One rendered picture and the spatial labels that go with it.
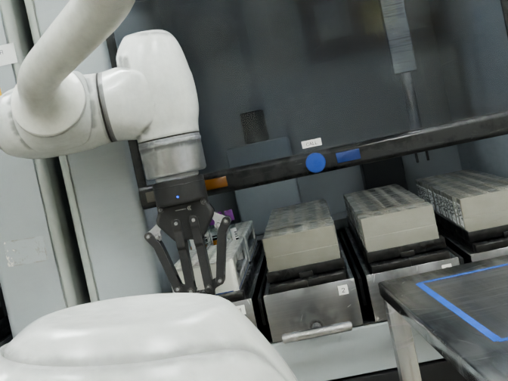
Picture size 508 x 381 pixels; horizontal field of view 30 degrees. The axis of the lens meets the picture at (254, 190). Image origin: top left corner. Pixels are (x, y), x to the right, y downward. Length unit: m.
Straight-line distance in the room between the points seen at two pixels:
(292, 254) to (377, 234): 0.13
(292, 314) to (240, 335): 1.01
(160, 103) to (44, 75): 0.20
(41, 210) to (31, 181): 0.05
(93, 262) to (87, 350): 1.14
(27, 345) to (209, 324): 0.07
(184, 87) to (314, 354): 0.43
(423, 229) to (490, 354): 0.67
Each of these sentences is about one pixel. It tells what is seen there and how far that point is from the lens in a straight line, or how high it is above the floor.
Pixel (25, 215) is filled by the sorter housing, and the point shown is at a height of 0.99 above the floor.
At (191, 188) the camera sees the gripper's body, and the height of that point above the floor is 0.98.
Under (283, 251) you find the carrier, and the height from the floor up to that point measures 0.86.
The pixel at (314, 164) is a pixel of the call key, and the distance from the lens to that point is 1.42.
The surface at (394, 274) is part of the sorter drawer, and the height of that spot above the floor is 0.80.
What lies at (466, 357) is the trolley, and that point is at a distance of 0.81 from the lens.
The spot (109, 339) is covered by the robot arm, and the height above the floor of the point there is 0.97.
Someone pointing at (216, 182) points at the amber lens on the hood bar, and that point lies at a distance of 1.44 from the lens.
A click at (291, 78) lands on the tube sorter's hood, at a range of 1.45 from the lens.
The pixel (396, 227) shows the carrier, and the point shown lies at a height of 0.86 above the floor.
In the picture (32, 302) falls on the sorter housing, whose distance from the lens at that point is 1.54.
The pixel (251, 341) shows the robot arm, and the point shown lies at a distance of 0.39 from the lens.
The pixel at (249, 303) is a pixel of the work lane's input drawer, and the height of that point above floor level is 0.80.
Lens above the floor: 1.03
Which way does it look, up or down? 3 degrees down
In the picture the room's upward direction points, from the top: 12 degrees counter-clockwise
